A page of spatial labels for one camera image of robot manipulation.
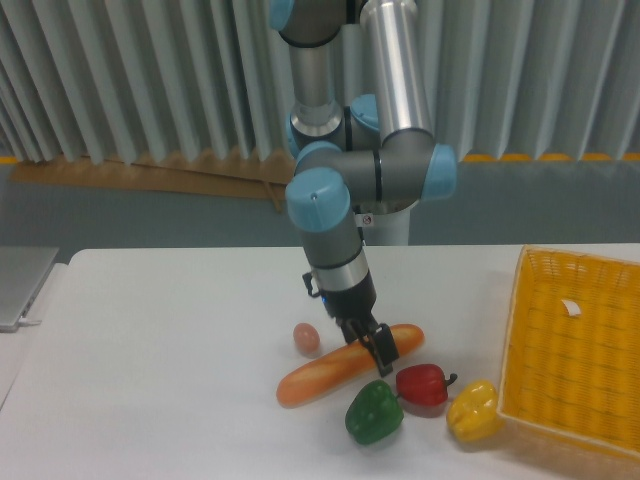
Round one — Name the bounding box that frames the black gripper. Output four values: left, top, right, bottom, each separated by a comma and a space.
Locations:
302, 272, 399, 377

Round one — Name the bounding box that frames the green bell pepper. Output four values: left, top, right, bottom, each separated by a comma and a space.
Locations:
344, 380, 404, 445

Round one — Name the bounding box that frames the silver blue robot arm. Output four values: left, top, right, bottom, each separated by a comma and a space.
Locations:
269, 1, 457, 375

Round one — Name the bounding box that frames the red bell pepper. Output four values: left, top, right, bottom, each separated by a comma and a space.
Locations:
396, 364, 458, 407

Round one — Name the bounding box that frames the yellow bell pepper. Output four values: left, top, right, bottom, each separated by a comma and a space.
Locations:
446, 379, 504, 443

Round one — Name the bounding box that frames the yellow woven basket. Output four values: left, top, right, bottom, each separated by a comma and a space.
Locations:
497, 245, 639, 460

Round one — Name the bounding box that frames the toy baguette bread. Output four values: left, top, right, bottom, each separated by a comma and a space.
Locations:
275, 323, 426, 409

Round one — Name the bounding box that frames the brown egg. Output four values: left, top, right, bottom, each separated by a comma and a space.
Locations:
293, 322, 320, 357

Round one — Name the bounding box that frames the flattened brown cardboard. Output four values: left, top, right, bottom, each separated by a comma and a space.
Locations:
10, 148, 294, 212

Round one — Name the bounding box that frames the white paper tag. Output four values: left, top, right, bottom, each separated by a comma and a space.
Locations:
561, 299, 582, 318

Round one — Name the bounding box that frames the grey laptop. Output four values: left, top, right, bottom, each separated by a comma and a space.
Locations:
1, 246, 59, 333

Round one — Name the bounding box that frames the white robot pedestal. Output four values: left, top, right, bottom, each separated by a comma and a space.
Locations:
354, 202, 416, 246

